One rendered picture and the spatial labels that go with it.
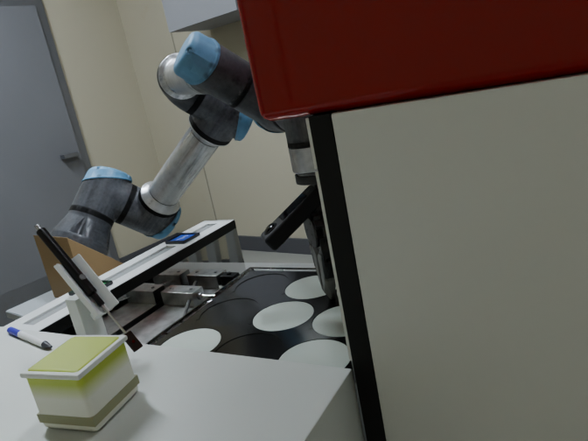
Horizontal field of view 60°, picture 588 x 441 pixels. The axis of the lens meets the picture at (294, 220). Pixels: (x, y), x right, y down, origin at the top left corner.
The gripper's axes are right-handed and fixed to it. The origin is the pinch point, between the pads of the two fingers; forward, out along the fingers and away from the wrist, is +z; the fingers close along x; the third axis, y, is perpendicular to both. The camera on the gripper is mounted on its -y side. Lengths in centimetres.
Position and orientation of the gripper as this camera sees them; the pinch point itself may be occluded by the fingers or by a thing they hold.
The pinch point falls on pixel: (326, 292)
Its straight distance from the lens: 84.3
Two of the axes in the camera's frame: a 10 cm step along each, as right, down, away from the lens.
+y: 9.6, -2.3, 1.6
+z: 1.9, 9.5, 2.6
